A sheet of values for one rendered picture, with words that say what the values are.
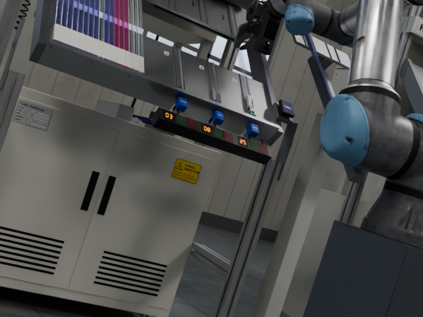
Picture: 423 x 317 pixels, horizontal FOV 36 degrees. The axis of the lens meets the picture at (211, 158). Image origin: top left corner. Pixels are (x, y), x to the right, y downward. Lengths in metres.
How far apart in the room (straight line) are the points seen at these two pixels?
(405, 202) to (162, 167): 0.97
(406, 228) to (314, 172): 0.79
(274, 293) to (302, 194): 0.31
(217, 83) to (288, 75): 4.66
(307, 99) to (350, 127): 5.51
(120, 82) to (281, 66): 4.83
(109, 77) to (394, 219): 0.78
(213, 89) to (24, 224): 0.66
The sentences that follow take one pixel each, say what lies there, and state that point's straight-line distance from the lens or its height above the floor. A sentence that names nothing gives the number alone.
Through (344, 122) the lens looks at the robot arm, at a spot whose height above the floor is 0.72.
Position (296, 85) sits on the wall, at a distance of 6.53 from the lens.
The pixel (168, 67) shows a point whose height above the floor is 0.78.
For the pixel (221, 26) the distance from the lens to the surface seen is 2.04.
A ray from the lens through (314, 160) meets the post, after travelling 1.97.
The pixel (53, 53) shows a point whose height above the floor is 0.71.
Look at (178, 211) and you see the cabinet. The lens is 2.05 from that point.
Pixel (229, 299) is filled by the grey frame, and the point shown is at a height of 0.23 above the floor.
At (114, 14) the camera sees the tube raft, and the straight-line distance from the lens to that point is 1.78.
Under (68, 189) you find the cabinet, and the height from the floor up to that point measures 0.38.
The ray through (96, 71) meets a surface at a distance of 1.61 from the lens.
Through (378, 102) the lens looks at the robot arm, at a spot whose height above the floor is 0.77.
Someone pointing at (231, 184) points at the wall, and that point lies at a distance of 6.22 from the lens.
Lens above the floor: 0.58
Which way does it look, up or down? level
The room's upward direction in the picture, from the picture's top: 18 degrees clockwise
